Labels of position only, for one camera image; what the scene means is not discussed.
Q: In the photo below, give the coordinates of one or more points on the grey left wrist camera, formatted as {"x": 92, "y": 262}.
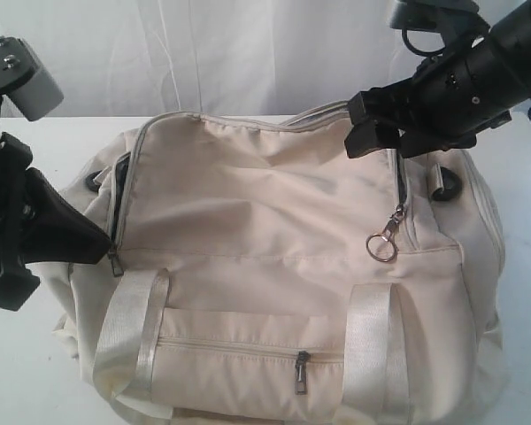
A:
{"x": 26, "y": 81}

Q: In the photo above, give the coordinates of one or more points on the cream duffel bag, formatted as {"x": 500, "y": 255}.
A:
{"x": 257, "y": 275}

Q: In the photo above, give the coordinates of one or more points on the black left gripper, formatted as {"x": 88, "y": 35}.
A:
{"x": 54, "y": 231}

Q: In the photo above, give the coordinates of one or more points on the white backdrop curtain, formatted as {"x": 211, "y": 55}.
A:
{"x": 143, "y": 58}

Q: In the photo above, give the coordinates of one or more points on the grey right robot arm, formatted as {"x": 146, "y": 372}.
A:
{"x": 510, "y": 39}

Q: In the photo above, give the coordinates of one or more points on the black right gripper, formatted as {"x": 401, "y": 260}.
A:
{"x": 449, "y": 107}

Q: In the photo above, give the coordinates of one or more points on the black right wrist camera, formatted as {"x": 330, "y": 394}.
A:
{"x": 457, "y": 22}

